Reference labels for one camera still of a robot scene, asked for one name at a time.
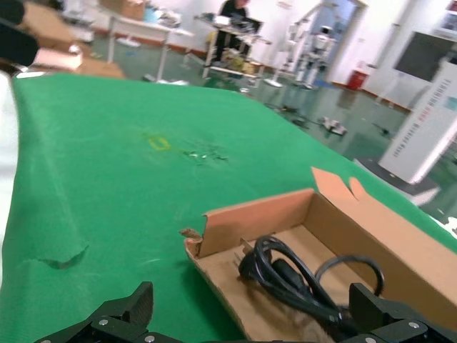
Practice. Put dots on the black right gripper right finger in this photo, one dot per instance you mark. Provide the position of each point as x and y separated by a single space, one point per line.
371 314

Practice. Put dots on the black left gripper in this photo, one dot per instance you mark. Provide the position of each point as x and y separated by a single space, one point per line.
16 35

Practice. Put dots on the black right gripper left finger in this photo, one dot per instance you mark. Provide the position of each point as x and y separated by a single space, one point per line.
137 303

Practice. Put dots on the torn-rim open cardboard box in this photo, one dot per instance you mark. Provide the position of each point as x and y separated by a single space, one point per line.
250 218

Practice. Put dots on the flattened cardboard pieces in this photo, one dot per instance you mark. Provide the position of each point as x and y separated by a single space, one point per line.
96 68

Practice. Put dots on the green tablecloth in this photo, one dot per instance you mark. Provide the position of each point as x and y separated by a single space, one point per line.
107 178

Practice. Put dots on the white table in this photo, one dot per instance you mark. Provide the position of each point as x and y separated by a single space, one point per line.
150 26

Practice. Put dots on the grey floor device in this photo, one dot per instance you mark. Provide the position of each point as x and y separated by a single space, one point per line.
333 125

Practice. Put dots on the person in black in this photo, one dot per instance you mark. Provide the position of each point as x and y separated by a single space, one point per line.
232 14

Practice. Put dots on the cluttered metal workbench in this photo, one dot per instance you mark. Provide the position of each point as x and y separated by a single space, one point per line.
235 34

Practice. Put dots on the red bin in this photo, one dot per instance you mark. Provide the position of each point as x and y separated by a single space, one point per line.
358 79

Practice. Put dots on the black display board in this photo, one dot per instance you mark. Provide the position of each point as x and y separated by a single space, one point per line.
417 57

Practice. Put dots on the white gantry stand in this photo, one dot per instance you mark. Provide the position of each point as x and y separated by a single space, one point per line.
293 32

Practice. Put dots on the white standing humanoid robot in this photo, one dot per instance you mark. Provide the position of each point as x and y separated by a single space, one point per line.
323 39

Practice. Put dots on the grey doorway frame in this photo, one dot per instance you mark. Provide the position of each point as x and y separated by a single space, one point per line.
360 35

